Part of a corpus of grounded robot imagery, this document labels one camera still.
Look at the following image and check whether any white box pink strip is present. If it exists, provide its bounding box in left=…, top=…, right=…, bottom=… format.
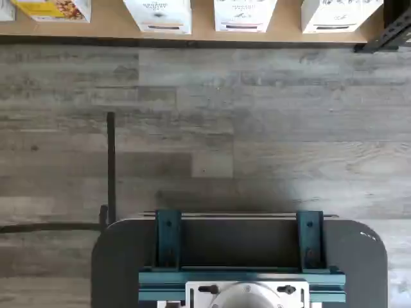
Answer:
left=213, top=0, right=279, bottom=33

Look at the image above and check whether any white box orange strip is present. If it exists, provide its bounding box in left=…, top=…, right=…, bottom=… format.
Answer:
left=123, top=0, right=193, bottom=35

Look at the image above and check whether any brown shelf board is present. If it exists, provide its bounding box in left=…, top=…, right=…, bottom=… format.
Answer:
left=0, top=0, right=387, bottom=49

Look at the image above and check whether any white box grey strip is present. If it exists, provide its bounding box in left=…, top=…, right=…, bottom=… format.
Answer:
left=301, top=0, right=385, bottom=34

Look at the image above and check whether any yellow granola box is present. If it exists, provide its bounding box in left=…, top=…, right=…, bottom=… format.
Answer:
left=9, top=0, right=92, bottom=24

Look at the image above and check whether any plain white box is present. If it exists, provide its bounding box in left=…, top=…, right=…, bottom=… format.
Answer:
left=0, top=0, right=17, bottom=22

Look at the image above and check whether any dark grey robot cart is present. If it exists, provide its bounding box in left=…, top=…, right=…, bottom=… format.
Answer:
left=91, top=218, right=389, bottom=308

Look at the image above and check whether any white mounting plate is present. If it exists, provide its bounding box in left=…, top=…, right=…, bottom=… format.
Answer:
left=185, top=280, right=310, bottom=308

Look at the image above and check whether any teal metal frame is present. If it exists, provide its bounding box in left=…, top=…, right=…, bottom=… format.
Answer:
left=138, top=209, right=346, bottom=304

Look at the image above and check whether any black floor cable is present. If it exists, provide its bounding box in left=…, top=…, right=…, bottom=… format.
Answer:
left=0, top=205, right=109, bottom=234

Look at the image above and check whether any black metal shelf post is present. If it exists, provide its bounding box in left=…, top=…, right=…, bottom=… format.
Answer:
left=353, top=0, right=411, bottom=54

